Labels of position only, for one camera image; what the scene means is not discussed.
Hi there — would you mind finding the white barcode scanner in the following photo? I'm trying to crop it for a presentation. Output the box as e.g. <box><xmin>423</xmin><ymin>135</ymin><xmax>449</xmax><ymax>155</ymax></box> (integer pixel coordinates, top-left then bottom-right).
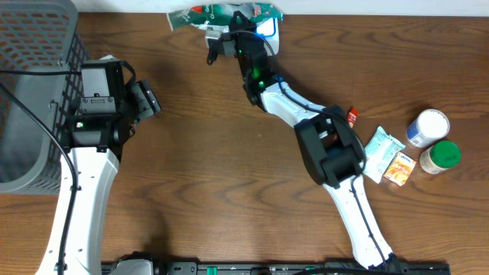
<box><xmin>256</xmin><ymin>18</ymin><xmax>280</xmax><ymax>57</ymax></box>

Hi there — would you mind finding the green lid white jar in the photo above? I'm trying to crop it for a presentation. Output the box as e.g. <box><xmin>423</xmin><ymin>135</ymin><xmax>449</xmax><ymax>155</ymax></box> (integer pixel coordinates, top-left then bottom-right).
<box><xmin>419</xmin><ymin>141</ymin><xmax>461</xmax><ymax>174</ymax></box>

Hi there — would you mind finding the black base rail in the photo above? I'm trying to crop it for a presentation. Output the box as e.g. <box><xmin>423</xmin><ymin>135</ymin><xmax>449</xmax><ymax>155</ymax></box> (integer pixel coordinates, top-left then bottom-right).
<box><xmin>101</xmin><ymin>252</ymin><xmax>451</xmax><ymax>275</ymax></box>

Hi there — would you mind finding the white blue label jar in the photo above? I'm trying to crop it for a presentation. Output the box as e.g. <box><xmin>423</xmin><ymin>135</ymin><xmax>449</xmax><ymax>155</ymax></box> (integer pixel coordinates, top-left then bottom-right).
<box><xmin>406</xmin><ymin>108</ymin><xmax>450</xmax><ymax>147</ymax></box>

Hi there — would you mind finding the grey plastic mesh basket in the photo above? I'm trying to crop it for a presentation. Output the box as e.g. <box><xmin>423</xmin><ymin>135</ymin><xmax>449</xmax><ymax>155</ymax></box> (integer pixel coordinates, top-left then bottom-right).
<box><xmin>1</xmin><ymin>0</ymin><xmax>89</xmax><ymax>195</ymax></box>

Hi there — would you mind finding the light green snack packet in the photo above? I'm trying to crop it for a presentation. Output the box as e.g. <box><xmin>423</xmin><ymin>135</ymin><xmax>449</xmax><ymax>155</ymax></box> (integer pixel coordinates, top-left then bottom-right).
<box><xmin>364</xmin><ymin>126</ymin><xmax>406</xmax><ymax>183</ymax></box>

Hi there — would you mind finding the green white gloves packet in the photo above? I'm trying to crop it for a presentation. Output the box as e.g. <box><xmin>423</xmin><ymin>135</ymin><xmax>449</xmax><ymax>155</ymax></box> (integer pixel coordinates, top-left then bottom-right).
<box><xmin>167</xmin><ymin>2</ymin><xmax>283</xmax><ymax>31</ymax></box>

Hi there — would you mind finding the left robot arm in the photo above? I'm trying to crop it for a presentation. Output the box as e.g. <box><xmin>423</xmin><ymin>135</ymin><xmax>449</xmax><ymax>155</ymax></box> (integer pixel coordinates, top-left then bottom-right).
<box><xmin>37</xmin><ymin>56</ymin><xmax>161</xmax><ymax>274</ymax></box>

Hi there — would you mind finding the red white snack packet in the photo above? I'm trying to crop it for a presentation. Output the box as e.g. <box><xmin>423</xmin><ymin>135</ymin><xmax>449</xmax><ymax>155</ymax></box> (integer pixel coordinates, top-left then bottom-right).
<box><xmin>347</xmin><ymin>107</ymin><xmax>359</xmax><ymax>128</ymax></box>

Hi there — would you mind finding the small orange box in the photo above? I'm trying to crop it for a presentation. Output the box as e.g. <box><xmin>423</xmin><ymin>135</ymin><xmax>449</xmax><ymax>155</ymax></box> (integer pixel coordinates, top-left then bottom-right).
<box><xmin>384</xmin><ymin>152</ymin><xmax>416</xmax><ymax>186</ymax></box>

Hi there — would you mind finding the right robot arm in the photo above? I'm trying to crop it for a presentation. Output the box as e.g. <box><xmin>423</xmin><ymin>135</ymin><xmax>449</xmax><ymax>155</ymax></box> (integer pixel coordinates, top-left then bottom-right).
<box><xmin>223</xmin><ymin>11</ymin><xmax>393</xmax><ymax>270</ymax></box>

